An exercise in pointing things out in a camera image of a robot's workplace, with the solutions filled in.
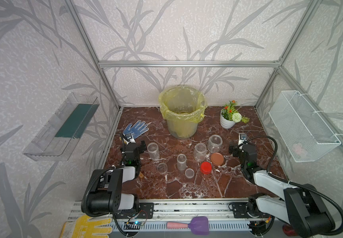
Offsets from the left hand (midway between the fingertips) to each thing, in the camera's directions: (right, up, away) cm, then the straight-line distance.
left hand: (134, 140), depth 91 cm
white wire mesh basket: (+83, +5, -28) cm, 88 cm away
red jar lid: (+44, -15, -5) cm, 47 cm away
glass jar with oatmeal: (+12, -5, -2) cm, 13 cm away
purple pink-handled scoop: (+38, -37, -22) cm, 57 cm away
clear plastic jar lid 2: (+34, -19, -5) cm, 39 cm away
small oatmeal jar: (+30, -10, -12) cm, 33 cm away
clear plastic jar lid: (+18, -17, -2) cm, 25 cm away
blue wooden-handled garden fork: (+6, -19, -7) cm, 21 cm away
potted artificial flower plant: (+62, +16, +6) cm, 64 cm away
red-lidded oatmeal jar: (+40, -5, -9) cm, 41 cm away
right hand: (+65, 0, -2) cm, 65 cm away
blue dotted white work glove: (-2, +6, +16) cm, 17 cm away
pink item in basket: (+88, -2, -17) cm, 90 cm away
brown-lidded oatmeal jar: (+50, -2, 0) cm, 50 cm away
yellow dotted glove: (-16, -38, -21) cm, 47 cm away
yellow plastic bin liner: (+31, +24, +13) cm, 41 cm away
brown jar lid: (+52, -12, 0) cm, 53 cm away
